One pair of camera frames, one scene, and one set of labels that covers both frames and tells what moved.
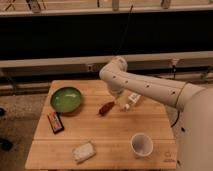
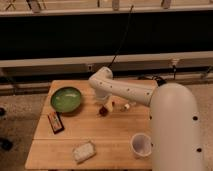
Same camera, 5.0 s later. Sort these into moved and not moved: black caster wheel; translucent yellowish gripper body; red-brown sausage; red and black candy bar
Moved: translucent yellowish gripper body
Not moved: black caster wheel; red and black candy bar; red-brown sausage
